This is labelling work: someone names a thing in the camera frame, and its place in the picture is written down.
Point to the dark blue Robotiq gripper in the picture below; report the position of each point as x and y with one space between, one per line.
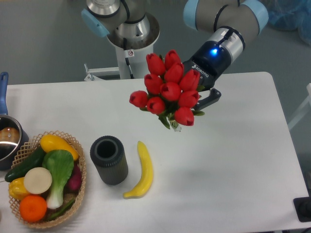
210 61

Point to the yellow squash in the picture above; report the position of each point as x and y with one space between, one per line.
51 142

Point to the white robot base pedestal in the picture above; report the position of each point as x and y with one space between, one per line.
132 43

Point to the black device at table edge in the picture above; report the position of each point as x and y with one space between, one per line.
303 208

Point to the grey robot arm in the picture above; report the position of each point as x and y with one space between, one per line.
232 23

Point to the white frame at right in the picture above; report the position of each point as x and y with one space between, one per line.
301 110

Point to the red tulip bouquet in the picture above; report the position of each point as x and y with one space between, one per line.
171 93

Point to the blue plastic bag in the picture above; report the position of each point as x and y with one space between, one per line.
291 15

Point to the orange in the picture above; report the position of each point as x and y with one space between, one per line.
33 208

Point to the green bok choy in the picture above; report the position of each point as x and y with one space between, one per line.
60 164

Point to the woven wicker basket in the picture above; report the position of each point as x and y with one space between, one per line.
74 198

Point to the yellow bell pepper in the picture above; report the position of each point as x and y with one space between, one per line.
17 189

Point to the purple sweet potato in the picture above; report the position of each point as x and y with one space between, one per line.
75 181

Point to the round white radish slice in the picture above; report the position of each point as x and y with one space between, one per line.
37 180

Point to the yellow banana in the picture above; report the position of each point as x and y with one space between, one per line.
147 174

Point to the dark grey ribbed vase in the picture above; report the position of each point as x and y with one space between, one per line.
108 156

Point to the green chili pepper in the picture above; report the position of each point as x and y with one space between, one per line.
54 214

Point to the blue saucepan with handle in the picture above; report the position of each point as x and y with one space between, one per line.
12 135

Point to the dark green cucumber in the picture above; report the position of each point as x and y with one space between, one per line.
35 159

